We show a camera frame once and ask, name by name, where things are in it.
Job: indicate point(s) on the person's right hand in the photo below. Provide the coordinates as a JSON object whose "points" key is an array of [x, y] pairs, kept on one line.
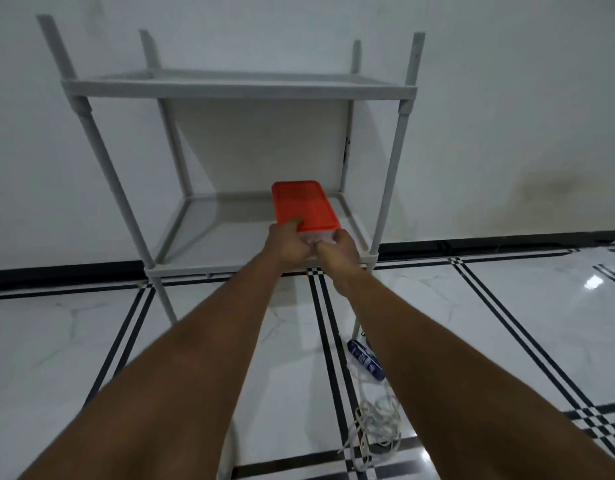
{"points": [[342, 259]]}

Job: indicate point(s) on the person's left hand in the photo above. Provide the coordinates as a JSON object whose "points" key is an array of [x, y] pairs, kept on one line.
{"points": [[290, 247]]}

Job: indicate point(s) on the grey metal shelf rack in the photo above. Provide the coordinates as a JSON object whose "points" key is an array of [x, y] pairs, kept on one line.
{"points": [[237, 87]]}

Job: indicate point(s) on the person's right forearm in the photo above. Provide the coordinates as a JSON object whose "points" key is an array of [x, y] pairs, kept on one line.
{"points": [[462, 394]]}

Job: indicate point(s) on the person's left forearm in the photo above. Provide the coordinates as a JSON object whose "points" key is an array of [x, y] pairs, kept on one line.
{"points": [[177, 384]]}

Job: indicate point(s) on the clear container with red lid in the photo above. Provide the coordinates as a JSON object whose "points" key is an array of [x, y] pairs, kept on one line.
{"points": [[302, 204]]}

